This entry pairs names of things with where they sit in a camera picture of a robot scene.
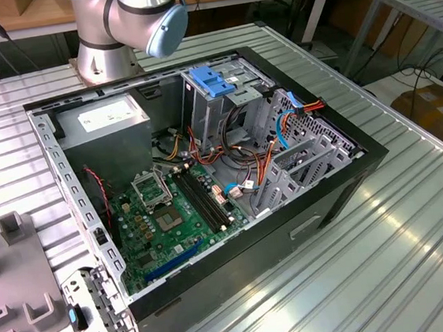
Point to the black stand pole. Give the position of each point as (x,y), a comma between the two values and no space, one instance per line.
(303,2)

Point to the metal card retention bracket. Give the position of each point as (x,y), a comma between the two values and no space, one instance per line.
(97,306)

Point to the blue expansion slot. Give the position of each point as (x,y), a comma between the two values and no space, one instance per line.
(176,260)

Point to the black latch blue tab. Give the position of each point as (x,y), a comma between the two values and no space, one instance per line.
(74,317)

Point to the metal slat side table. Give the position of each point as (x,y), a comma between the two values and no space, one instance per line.
(418,2)

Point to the blue plastic drive latch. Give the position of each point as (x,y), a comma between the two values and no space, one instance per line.
(206,80)

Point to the grey optical drive cage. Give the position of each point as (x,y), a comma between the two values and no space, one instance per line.
(204,116)

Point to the black open PC case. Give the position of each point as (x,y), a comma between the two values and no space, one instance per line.
(255,257)

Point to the black RAM slot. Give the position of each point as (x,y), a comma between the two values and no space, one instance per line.
(201,204)
(212,202)

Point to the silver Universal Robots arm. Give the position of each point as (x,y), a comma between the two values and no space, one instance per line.
(107,63)

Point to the brown cardboard box on floor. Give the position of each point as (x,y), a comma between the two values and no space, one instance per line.
(437,111)

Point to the grey perforated disk bay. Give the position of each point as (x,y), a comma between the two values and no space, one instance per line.
(267,113)

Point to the CPU socket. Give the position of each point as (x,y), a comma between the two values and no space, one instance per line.
(168,219)

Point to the green motherboard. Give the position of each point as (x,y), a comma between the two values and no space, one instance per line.
(189,233)

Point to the grey parts rack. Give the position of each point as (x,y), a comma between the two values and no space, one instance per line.
(19,274)

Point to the small black case latch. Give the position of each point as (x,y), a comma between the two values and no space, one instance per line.
(100,236)

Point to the grey power supply unit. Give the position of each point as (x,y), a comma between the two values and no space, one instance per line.
(105,154)

